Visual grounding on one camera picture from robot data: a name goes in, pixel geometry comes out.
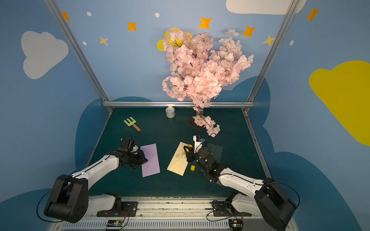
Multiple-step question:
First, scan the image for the cream yellow envelope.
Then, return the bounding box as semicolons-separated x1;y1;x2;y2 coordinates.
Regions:
167;142;188;176

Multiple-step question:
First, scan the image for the purple envelope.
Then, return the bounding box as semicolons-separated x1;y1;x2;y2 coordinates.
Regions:
140;143;161;178

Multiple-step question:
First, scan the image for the dark green envelope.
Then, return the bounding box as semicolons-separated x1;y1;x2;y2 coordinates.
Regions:
207;143;223;163

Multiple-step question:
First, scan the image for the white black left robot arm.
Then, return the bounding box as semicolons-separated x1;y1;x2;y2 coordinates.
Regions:
44;138;148;223

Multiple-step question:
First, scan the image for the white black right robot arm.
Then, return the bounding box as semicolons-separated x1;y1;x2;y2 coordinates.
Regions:
184;146;298;231

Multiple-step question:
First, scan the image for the silver tin can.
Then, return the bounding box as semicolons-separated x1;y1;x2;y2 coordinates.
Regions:
165;106;175;118

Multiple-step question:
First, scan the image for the left green circuit board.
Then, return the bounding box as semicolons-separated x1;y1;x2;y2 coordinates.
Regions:
106;219;125;230

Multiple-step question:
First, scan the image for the green circuit board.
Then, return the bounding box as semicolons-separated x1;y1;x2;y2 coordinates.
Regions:
228;219;243;231
106;219;125;230

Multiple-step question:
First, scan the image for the right green circuit board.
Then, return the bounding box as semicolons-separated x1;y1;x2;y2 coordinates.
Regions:
228;219;243;231

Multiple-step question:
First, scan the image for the pink cherry blossom tree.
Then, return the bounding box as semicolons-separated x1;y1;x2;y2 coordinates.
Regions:
162;28;254;138

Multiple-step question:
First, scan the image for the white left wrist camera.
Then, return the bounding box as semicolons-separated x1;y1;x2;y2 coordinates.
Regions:
130;145;138;153

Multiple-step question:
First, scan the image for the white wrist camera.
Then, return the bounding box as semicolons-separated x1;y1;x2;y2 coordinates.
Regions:
130;145;138;153
193;135;205;153

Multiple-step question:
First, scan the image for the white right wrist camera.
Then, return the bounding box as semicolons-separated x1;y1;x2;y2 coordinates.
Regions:
193;135;205;153

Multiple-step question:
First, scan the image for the yellow-green garden fork wooden handle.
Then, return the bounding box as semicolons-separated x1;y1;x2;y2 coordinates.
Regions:
124;117;141;132

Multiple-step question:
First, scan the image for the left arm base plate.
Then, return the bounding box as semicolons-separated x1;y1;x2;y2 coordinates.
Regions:
96;201;138;217

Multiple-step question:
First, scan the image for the aluminium front mounting rail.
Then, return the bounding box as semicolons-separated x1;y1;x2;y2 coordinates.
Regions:
49;197;272;231

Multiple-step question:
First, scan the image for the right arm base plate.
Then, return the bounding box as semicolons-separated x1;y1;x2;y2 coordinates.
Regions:
211;200;252;217

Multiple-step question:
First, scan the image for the right aluminium frame post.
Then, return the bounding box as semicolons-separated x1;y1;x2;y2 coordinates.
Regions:
247;0;300;103

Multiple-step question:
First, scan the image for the aluminium frame post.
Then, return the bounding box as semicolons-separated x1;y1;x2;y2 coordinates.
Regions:
247;0;300;103
44;0;109;101

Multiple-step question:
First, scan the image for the left aluminium frame post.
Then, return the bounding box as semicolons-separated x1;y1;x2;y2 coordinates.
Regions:
44;0;109;101

